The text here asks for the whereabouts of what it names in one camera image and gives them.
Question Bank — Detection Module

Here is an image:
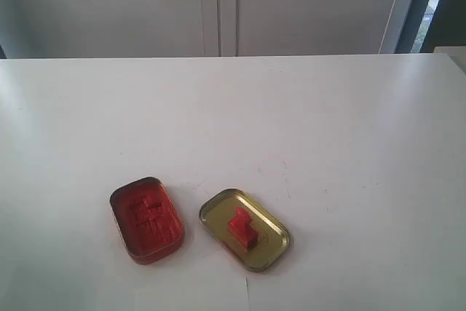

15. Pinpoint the white cabinet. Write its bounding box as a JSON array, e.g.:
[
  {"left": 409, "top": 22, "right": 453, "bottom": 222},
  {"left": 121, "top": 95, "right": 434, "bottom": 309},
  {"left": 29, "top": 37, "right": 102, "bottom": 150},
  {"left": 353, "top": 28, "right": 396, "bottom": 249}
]
[{"left": 1, "top": 0, "right": 411, "bottom": 58}]

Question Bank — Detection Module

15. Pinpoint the white paper sheet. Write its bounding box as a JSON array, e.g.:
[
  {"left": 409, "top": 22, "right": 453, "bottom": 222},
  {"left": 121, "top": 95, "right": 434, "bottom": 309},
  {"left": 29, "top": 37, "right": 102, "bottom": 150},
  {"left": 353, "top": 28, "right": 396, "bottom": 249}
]
[{"left": 134, "top": 275, "right": 249, "bottom": 310}]

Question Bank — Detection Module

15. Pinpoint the red plastic stamp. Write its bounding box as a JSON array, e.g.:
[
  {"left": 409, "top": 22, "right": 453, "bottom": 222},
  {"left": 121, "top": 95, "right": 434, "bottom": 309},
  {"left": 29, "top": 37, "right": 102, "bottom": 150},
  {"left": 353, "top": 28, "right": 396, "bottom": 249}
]
[{"left": 227, "top": 207, "right": 258, "bottom": 250}]

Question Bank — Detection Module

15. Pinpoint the red ink pad tin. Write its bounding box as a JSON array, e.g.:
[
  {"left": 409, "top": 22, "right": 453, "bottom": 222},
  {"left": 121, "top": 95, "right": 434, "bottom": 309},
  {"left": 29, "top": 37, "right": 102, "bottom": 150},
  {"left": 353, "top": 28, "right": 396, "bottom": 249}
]
[{"left": 109, "top": 177, "right": 185, "bottom": 264}]

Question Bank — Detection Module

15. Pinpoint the gold tin lid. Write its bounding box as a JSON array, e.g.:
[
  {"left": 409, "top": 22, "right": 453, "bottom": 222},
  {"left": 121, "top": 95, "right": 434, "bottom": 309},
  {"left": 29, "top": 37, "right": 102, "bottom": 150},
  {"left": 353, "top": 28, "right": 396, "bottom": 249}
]
[{"left": 199, "top": 189, "right": 291, "bottom": 272}]

